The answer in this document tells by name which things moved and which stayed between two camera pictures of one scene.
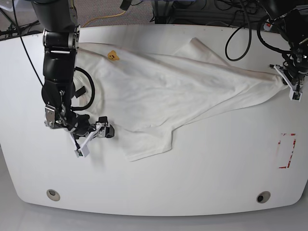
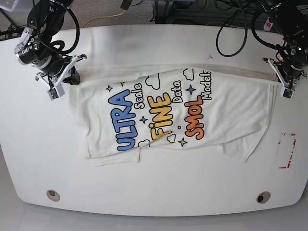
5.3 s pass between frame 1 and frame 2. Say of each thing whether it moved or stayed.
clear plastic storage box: stayed
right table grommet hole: stayed
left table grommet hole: stayed
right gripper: moved
